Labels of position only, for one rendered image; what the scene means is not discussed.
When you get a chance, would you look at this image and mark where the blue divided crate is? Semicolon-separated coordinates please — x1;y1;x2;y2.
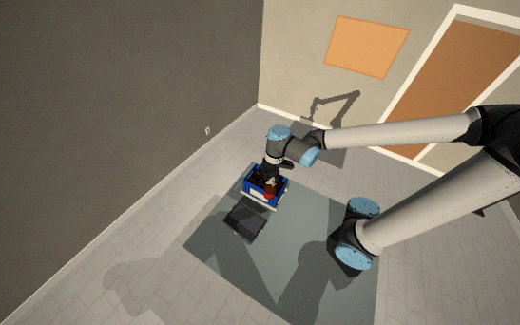
243;163;288;208

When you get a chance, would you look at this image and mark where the brown bottle with red label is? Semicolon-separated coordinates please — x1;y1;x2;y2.
263;184;277;200

